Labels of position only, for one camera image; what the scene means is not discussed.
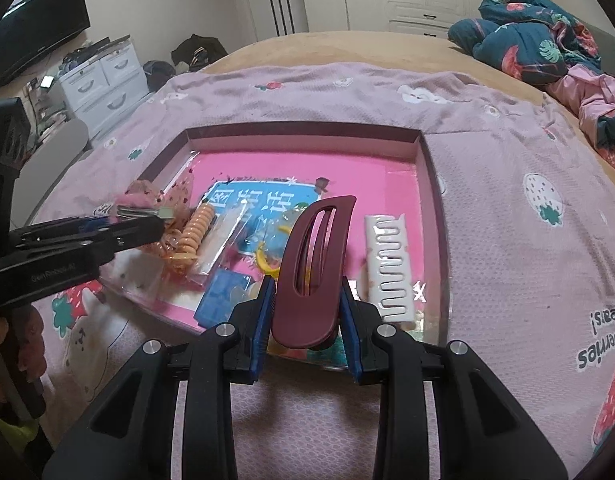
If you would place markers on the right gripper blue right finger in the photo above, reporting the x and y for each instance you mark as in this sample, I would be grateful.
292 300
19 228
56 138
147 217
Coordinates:
351 342

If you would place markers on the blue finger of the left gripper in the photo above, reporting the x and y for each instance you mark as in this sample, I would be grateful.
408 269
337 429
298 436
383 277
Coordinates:
92 224
127 234

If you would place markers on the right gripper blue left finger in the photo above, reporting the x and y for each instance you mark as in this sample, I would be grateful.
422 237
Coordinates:
260 329

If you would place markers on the maroon oval hair clip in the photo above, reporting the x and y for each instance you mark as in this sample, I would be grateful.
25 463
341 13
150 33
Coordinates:
309 284

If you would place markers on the pink fluffy hair clip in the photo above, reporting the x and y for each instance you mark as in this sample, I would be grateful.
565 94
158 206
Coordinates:
141 199

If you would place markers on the yellow hoops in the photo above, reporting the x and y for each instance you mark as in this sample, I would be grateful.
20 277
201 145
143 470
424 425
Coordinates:
270 247

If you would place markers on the blue plastic box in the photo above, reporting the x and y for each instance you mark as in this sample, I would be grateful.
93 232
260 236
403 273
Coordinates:
225 290

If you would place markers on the beige polka dot bow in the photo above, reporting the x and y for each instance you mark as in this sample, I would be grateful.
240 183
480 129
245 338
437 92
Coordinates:
177 199

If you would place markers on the white comb hair clip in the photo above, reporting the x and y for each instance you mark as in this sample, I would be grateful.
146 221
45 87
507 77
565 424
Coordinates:
390 284

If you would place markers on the clear bag with earrings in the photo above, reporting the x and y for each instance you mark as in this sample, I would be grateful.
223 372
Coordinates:
220 243

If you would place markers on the person left hand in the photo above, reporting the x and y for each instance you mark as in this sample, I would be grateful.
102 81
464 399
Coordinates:
27 326

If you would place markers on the brown shallow cardboard tray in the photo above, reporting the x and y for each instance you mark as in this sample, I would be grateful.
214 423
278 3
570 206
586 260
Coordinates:
337 137

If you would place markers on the white drawer cabinet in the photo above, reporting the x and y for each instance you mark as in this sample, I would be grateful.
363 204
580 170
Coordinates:
104 89

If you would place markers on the pink strawberry bed sheet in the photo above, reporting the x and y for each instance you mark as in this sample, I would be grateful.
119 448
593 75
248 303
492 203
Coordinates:
530 219

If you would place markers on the black bag on floor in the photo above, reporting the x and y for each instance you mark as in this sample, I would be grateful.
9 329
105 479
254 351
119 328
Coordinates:
198 52

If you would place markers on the pink pajama garment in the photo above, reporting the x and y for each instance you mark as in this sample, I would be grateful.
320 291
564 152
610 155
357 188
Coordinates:
589 95

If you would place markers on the dark floral crumpled quilt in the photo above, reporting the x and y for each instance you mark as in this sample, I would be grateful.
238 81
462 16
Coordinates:
535 41

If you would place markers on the black wall television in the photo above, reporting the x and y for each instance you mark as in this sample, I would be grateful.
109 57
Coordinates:
34 28

